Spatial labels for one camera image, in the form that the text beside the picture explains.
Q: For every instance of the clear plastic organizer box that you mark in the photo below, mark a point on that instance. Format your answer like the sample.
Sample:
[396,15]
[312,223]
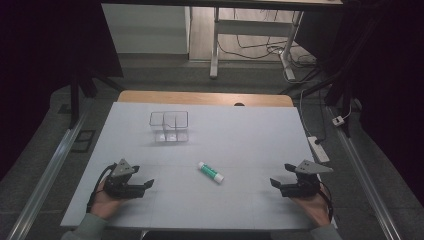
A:
[169,126]

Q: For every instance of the black rectangular floor frame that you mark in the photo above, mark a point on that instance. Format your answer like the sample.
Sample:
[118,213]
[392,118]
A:
[83,140]

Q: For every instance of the white metal desk frame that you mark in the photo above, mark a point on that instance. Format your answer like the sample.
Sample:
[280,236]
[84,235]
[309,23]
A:
[253,27]

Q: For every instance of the white power strip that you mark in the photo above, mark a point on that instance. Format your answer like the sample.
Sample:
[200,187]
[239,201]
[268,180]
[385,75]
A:
[318,149]

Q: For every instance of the person's left hand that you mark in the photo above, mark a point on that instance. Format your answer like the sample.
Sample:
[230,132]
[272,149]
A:
[106,204]

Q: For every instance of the aluminium rail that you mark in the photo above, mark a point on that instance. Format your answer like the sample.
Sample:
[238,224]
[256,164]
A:
[363,180]
[46,181]

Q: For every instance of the green and white glue stick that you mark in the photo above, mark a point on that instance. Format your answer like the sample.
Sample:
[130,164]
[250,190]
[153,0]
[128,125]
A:
[210,172]

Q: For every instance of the small white adapter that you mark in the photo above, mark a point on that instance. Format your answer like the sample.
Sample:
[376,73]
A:
[338,120]

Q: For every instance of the white cabinet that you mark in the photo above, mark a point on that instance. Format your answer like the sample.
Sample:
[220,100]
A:
[145,30]

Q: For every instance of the person's right hand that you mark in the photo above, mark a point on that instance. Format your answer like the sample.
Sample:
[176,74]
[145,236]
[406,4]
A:
[312,208]

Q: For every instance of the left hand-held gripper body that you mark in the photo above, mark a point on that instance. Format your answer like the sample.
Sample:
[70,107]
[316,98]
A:
[124,187]

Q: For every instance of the black stand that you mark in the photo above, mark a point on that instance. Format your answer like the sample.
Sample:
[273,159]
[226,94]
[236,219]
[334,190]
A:
[75,100]
[340,86]

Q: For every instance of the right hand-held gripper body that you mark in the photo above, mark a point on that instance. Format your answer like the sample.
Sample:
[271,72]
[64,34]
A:
[304,185]

